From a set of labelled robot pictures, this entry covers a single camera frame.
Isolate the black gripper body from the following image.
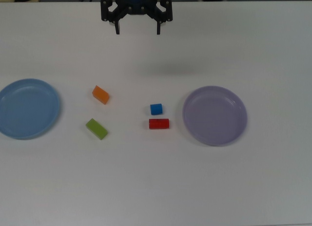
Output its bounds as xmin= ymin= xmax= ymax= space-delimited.
xmin=114 ymin=0 xmax=155 ymax=16

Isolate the orange rectangular block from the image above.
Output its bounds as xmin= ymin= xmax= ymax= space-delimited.
xmin=92 ymin=85 xmax=110 ymax=105

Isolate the blue block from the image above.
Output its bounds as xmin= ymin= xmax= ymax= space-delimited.
xmin=150 ymin=103 xmax=163 ymax=115

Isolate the red cylinder block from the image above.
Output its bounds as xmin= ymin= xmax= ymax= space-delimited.
xmin=149 ymin=118 xmax=170 ymax=130

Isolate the green rectangular block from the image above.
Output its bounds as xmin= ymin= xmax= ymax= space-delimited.
xmin=85 ymin=118 xmax=109 ymax=141

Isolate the purple plate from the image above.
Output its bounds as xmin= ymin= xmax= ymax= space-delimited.
xmin=182 ymin=85 xmax=248 ymax=147

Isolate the blue plate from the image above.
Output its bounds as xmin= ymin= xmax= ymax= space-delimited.
xmin=0 ymin=78 xmax=61 ymax=140

